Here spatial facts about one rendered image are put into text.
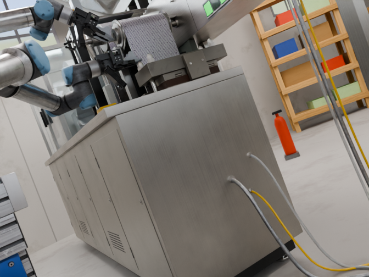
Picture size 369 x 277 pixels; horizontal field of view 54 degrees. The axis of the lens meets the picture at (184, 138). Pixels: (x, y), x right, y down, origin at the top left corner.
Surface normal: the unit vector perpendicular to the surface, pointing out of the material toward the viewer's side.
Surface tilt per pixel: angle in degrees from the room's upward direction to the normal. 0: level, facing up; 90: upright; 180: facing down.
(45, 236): 90
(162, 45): 90
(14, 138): 90
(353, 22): 90
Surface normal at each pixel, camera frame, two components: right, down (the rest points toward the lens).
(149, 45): 0.43, -0.14
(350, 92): -0.20, 0.10
